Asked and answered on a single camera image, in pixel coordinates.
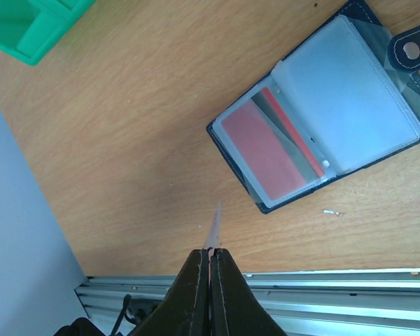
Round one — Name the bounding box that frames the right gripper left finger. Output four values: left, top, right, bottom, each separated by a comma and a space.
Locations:
132, 249, 210, 335

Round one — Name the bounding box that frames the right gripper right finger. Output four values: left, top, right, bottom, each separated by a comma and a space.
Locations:
210, 248, 286, 335

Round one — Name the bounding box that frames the red backed card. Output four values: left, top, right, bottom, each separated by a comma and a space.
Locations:
213, 87, 328, 208

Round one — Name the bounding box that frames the dark blue card holder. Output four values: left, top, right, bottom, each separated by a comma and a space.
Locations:
206, 1, 420, 214

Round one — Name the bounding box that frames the left green bin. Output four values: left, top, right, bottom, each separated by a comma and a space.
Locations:
0, 0, 94, 66

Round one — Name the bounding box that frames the aluminium rail frame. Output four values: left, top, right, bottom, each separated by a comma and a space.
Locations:
76, 268, 420, 335

